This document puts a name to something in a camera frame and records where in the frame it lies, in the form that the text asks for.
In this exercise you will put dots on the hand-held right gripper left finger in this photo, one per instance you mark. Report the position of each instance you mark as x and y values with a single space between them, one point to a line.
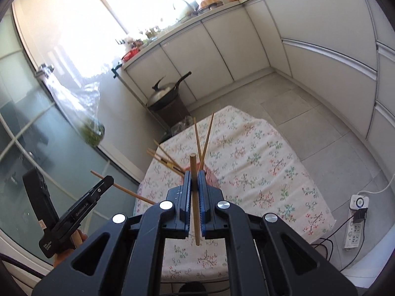
188 188

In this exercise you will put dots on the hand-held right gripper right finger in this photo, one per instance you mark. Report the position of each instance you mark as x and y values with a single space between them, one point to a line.
202 191

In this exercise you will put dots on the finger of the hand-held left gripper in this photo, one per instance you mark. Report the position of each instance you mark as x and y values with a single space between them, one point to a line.
89 199

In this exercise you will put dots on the pink plastic mesh basket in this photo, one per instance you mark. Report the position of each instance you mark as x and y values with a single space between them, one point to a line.
213 178

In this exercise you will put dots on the light wooden chopstick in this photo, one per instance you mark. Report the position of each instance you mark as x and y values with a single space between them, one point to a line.
207 140
132 193
168 154
163 161
197 138
193 166

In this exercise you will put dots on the person's left hand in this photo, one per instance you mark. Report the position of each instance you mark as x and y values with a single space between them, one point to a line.
79 237

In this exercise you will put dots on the plastic bag of greens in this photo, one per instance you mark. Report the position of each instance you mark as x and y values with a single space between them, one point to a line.
92 135

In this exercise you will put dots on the clear plastic bag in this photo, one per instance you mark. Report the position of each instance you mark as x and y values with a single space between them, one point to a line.
182 125

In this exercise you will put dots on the floral tablecloth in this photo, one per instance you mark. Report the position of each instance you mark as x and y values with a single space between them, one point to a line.
262 166

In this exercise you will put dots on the frosted glass sliding door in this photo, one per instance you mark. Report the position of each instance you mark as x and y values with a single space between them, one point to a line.
31 123

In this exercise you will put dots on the brown stool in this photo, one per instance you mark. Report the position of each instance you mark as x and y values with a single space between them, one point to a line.
172 111

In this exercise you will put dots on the metal wok lid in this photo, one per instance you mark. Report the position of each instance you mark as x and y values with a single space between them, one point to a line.
163 94

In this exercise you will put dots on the red container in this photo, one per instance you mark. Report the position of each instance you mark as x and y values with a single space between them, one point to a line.
131 54

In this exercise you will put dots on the white round timer plug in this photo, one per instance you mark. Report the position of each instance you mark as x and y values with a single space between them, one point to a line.
359 202

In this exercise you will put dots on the white power strip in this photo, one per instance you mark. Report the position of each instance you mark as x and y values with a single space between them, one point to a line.
355 236

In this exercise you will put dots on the black charger plug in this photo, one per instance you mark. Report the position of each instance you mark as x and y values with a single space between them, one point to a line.
360 215

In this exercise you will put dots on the grey metal pot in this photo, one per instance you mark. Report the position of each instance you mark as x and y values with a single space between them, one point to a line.
185 7

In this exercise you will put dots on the brown woven basket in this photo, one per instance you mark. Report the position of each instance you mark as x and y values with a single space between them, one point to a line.
210 3

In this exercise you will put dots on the bright window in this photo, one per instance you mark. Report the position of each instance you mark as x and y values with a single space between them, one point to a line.
148 3

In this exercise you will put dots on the white kitchen cabinets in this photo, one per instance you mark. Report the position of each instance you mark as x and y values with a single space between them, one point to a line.
308 15

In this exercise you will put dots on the black clamp bracket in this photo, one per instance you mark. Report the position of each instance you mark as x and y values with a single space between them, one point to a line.
117 69

